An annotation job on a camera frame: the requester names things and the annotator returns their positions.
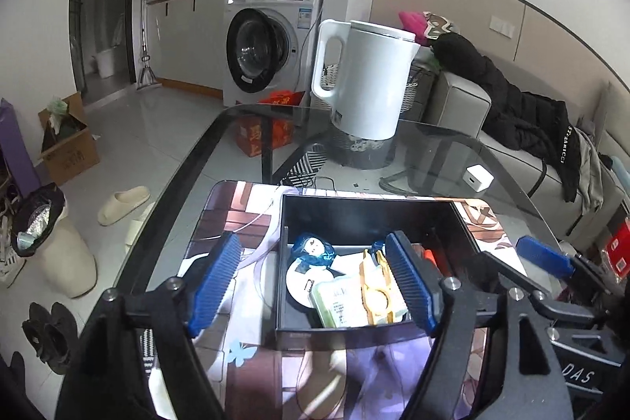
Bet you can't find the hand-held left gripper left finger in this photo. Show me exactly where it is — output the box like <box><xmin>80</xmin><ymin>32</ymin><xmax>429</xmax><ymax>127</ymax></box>
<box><xmin>54</xmin><ymin>230</ymin><xmax>243</xmax><ymax>420</ymax></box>

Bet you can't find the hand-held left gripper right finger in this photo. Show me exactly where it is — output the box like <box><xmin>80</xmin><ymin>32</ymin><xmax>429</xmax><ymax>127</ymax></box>
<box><xmin>384</xmin><ymin>230</ymin><xmax>574</xmax><ymax>420</ymax></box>

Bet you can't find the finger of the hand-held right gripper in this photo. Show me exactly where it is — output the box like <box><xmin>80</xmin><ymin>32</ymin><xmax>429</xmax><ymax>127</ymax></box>
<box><xmin>478</xmin><ymin>251</ymin><xmax>608</xmax><ymax>323</ymax></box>
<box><xmin>516</xmin><ymin>235</ymin><xmax>628</xmax><ymax>298</ymax></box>

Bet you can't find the red cap glue tube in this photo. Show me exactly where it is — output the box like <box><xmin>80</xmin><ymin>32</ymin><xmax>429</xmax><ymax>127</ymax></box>
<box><xmin>421</xmin><ymin>248</ymin><xmax>451</xmax><ymax>278</ymax></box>

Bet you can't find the yellow plastic tool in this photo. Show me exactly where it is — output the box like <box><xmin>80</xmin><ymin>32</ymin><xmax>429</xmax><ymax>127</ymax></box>
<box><xmin>357</xmin><ymin>248</ymin><xmax>402</xmax><ymax>327</ymax></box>

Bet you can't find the translucent green case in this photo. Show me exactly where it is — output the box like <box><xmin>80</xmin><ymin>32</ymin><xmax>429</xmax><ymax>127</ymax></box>
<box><xmin>309</xmin><ymin>275</ymin><xmax>411</xmax><ymax>329</ymax></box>

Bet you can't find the black cardboard box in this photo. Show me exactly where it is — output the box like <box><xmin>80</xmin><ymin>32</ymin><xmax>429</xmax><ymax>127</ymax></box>
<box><xmin>273</xmin><ymin>194</ymin><xmax>498</xmax><ymax>352</ymax></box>

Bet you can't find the blue figurine keychain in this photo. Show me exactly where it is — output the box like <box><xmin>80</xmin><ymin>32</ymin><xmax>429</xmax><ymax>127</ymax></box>
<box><xmin>290</xmin><ymin>233</ymin><xmax>335</xmax><ymax>270</ymax></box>

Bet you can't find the red box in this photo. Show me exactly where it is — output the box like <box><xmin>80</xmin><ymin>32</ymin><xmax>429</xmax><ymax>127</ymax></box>
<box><xmin>603</xmin><ymin>218</ymin><xmax>630</xmax><ymax>278</ymax></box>

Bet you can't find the white round disc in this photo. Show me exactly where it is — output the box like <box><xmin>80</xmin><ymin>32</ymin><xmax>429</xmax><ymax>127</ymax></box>
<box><xmin>285</xmin><ymin>260</ymin><xmax>335</xmax><ymax>310</ymax></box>

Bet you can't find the grey garment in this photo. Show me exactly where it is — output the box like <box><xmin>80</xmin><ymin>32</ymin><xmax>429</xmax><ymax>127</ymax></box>
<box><xmin>573</xmin><ymin>127</ymin><xmax>616</xmax><ymax>214</ymax></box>

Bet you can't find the beige slipper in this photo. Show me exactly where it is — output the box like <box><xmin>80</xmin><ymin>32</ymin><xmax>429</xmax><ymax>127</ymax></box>
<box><xmin>124</xmin><ymin>204</ymin><xmax>156</xmax><ymax>248</ymax></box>
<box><xmin>97</xmin><ymin>185</ymin><xmax>151</xmax><ymax>226</ymax></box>

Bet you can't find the white charger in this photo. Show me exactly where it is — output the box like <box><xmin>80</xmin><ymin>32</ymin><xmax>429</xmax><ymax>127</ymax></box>
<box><xmin>460</xmin><ymin>164</ymin><xmax>493</xmax><ymax>194</ymax></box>

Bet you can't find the black jacket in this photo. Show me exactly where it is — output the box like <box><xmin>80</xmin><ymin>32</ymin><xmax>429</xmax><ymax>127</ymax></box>
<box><xmin>430</xmin><ymin>32</ymin><xmax>579</xmax><ymax>204</ymax></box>

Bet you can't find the black shoe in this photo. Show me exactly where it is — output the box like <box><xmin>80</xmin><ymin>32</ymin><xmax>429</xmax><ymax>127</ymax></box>
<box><xmin>46</xmin><ymin>302</ymin><xmax>80</xmax><ymax>352</ymax></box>
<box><xmin>22</xmin><ymin>319</ymin><xmax>70</xmax><ymax>376</ymax></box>

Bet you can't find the red carton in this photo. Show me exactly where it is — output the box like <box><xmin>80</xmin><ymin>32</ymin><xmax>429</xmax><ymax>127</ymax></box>
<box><xmin>236</xmin><ymin>90</ymin><xmax>306</xmax><ymax>157</ymax></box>

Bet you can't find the trash can with black bag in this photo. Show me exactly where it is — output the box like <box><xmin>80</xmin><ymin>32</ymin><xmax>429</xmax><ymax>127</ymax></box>
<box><xmin>10</xmin><ymin>184</ymin><xmax>99</xmax><ymax>300</ymax></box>

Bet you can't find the grey sofa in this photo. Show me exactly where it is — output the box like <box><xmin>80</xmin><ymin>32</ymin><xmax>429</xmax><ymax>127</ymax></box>
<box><xmin>423</xmin><ymin>56</ymin><xmax>630</xmax><ymax>253</ymax></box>

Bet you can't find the woven laundry basket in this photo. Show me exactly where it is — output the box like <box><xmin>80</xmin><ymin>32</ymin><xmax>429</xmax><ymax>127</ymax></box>
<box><xmin>320</xmin><ymin>63</ymin><xmax>439</xmax><ymax>116</ymax></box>

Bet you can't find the white electric kettle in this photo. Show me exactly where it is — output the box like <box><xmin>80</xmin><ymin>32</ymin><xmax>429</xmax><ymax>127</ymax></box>
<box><xmin>310</xmin><ymin>19</ymin><xmax>421</xmax><ymax>140</ymax></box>

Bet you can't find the brown cardboard box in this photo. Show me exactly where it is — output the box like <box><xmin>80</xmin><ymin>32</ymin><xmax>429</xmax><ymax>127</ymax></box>
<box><xmin>38</xmin><ymin>91</ymin><xmax>102</xmax><ymax>187</ymax></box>

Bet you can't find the white plastic basket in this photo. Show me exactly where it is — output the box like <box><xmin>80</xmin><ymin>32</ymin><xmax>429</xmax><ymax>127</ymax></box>
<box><xmin>0</xmin><ymin>223</ymin><xmax>25</xmax><ymax>288</ymax></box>

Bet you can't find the purple board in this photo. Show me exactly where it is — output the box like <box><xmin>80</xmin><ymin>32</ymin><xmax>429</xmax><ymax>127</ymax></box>
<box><xmin>0</xmin><ymin>98</ymin><xmax>43</xmax><ymax>199</ymax></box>

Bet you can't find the small white bin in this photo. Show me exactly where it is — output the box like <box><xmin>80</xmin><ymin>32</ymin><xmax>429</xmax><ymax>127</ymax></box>
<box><xmin>93</xmin><ymin>47</ymin><xmax>116</xmax><ymax>79</ymax></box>

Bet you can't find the patterned cloth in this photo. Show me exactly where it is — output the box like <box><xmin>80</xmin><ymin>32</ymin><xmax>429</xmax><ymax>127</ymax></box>
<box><xmin>423</xmin><ymin>11</ymin><xmax>461</xmax><ymax>38</ymax></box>

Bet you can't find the pink cloth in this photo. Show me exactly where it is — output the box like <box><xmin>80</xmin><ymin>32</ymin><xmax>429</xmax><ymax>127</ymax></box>
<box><xmin>398</xmin><ymin>11</ymin><xmax>426</xmax><ymax>47</ymax></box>

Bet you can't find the white washing machine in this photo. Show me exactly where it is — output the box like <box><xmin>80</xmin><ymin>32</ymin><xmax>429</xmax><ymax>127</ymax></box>
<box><xmin>224</xmin><ymin>0</ymin><xmax>326</xmax><ymax>108</ymax></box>

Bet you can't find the black cable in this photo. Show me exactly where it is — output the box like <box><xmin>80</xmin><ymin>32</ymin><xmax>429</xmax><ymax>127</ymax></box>
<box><xmin>280</xmin><ymin>174</ymin><xmax>340</xmax><ymax>194</ymax></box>

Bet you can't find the wall switch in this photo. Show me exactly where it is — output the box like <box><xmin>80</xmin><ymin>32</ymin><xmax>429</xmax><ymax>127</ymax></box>
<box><xmin>489</xmin><ymin>17</ymin><xmax>515</xmax><ymax>38</ymax></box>

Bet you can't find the mop with metal handle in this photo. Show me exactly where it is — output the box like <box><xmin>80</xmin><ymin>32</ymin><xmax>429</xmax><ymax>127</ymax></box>
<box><xmin>134</xmin><ymin>0</ymin><xmax>161</xmax><ymax>91</ymax></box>

